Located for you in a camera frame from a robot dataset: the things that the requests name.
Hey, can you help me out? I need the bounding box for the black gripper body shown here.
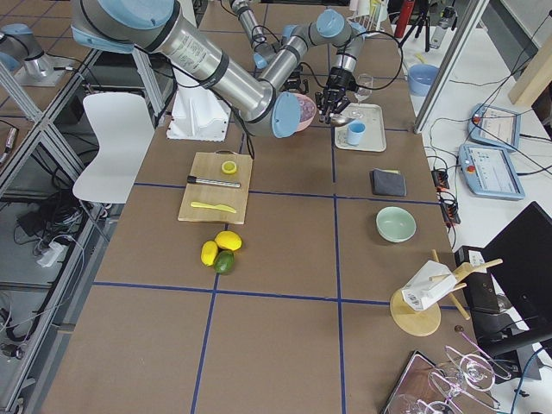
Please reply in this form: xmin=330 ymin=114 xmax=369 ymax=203
xmin=323 ymin=66 xmax=355 ymax=104
xmin=284 ymin=72 xmax=310 ymax=95

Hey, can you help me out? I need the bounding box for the stainless steel ice scoop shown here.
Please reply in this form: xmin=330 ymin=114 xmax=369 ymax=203
xmin=329 ymin=114 xmax=354 ymax=128

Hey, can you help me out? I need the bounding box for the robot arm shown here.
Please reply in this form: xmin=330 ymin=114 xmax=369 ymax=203
xmin=229 ymin=1 xmax=309 ymax=95
xmin=71 ymin=1 xmax=363 ymax=138

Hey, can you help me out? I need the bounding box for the pink bowl of ice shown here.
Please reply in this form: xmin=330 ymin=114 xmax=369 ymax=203
xmin=295 ymin=93 xmax=318 ymax=132

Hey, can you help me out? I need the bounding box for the light blue plastic cup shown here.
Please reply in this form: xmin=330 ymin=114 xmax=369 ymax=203
xmin=346 ymin=120 xmax=366 ymax=147

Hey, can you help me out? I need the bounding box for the clear wine glass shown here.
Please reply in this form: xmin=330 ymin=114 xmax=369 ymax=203
xmin=349 ymin=73 xmax=373 ymax=120

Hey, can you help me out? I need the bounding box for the cream serving tray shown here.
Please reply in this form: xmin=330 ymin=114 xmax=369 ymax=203
xmin=335 ymin=103 xmax=386 ymax=152

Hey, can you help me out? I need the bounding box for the blue bowl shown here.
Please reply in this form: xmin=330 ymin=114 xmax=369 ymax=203
xmin=407 ymin=64 xmax=439 ymax=97

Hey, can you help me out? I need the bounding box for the grey folded cloth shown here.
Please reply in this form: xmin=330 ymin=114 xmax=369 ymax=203
xmin=370 ymin=169 xmax=406 ymax=197

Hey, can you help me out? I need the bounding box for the lemon half slice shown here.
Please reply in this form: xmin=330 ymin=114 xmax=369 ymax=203
xmin=221 ymin=160 xmax=238 ymax=175

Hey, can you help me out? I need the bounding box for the wooden cutting board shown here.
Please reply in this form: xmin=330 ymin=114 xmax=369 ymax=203
xmin=178 ymin=152 xmax=253 ymax=224

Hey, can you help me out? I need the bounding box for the green bowl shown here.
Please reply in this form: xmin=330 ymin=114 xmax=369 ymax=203
xmin=375 ymin=206 xmax=417 ymax=243

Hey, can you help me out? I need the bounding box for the far teach pendant tablet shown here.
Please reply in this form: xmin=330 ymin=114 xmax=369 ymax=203
xmin=467 ymin=103 xmax=521 ymax=151

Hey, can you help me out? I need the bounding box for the teach pendant tablet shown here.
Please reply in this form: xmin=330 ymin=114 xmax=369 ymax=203
xmin=458 ymin=144 xmax=525 ymax=200
xmin=467 ymin=103 xmax=521 ymax=151

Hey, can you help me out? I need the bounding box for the yellow plastic knife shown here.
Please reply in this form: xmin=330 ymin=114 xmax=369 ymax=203
xmin=190 ymin=201 xmax=237 ymax=214

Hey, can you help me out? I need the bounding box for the near teach pendant tablet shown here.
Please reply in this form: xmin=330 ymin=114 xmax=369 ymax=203
xmin=458 ymin=144 xmax=525 ymax=200

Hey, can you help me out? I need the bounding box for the yellow lemon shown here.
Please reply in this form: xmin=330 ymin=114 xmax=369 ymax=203
xmin=200 ymin=241 xmax=219 ymax=267
xmin=215 ymin=230 xmax=242 ymax=251

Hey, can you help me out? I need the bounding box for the white chair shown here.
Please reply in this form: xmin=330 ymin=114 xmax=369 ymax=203
xmin=72 ymin=92 xmax=154 ymax=204

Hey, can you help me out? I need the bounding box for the white carton on stand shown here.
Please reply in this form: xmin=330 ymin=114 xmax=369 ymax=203
xmin=401 ymin=260 xmax=456 ymax=311

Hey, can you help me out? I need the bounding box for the wooden stand round base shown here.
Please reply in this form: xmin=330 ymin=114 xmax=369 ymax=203
xmin=390 ymin=249 xmax=503 ymax=336

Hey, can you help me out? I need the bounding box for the black monitor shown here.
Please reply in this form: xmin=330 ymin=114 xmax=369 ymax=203
xmin=455 ymin=201 xmax=551 ymax=356

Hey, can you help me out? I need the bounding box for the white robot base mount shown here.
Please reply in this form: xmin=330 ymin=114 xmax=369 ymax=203
xmin=166 ymin=69 xmax=230 ymax=141

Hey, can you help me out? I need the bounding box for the aluminium frame post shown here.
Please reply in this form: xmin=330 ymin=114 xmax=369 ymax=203
xmin=413 ymin=0 xmax=489 ymax=134

